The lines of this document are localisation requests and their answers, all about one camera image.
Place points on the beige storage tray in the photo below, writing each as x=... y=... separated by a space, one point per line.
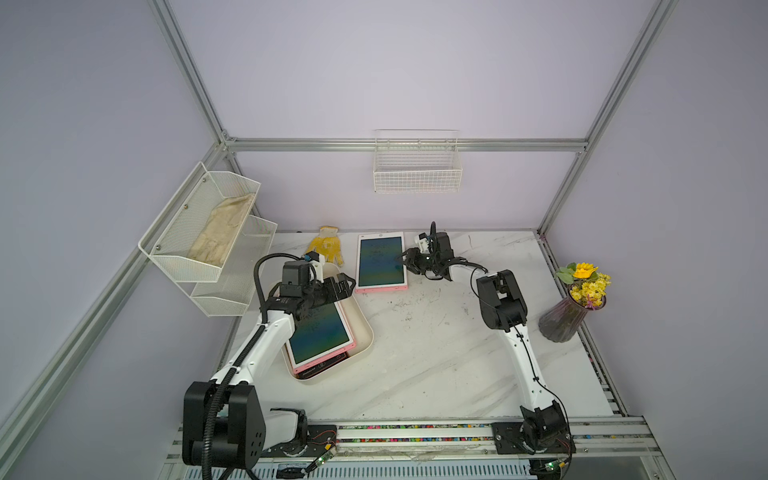
x=359 y=325

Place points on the yellow work glove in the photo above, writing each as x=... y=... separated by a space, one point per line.
x=328 y=244

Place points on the aluminium frame profiles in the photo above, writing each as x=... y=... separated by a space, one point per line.
x=38 y=403

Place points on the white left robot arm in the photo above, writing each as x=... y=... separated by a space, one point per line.
x=224 y=426

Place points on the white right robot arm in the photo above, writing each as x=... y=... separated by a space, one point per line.
x=545 y=423

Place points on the purple glass vase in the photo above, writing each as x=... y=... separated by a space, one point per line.
x=560 y=323

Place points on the pink white writing tablet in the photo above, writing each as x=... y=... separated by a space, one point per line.
x=379 y=265

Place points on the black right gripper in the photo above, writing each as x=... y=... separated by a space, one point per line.
x=412 y=262

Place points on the white wire wall basket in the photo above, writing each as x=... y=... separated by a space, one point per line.
x=416 y=161

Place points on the white mesh two-tier shelf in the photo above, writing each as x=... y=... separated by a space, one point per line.
x=217 y=291

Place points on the yellow flower bouquet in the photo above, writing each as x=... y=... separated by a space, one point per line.
x=585 y=284

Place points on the beige glove in shelf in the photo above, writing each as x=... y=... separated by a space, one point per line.
x=218 y=236

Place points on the dark red bottom tablet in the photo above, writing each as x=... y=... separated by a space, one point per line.
x=321 y=367

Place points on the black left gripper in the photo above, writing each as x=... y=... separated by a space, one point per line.
x=333 y=295

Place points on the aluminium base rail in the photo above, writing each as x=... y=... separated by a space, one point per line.
x=424 y=440

